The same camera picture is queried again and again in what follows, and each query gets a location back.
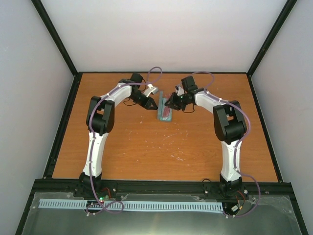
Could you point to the grey glasses case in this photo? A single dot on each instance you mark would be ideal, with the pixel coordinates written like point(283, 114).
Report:
point(159, 111)

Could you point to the black aluminium frame rail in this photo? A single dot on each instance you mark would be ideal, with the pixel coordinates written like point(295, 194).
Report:
point(124, 187)

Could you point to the right black frame post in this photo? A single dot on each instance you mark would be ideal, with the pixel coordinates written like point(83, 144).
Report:
point(283, 15)

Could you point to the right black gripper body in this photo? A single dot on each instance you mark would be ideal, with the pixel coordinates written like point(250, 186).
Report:
point(182, 102)

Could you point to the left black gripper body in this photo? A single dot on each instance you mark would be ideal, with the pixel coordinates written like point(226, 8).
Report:
point(135, 97)

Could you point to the black frame post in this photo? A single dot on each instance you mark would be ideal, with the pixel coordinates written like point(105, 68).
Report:
point(283, 15)
point(54, 35)

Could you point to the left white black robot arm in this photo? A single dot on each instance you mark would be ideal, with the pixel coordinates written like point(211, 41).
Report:
point(100, 121)

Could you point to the light blue slotted cable duct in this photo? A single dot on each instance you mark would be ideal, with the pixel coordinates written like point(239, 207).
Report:
point(132, 206)

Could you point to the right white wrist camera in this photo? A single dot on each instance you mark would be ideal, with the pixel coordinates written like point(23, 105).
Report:
point(179, 90)

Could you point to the pink transparent sunglasses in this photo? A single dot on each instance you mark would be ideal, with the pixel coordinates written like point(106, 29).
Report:
point(166, 112)

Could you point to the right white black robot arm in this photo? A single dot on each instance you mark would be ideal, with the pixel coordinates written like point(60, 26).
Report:
point(229, 126)

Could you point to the left black frame post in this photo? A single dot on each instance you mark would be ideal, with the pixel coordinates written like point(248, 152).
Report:
point(54, 35)

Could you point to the metal base plate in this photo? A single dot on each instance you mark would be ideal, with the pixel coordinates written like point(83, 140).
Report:
point(254, 216)

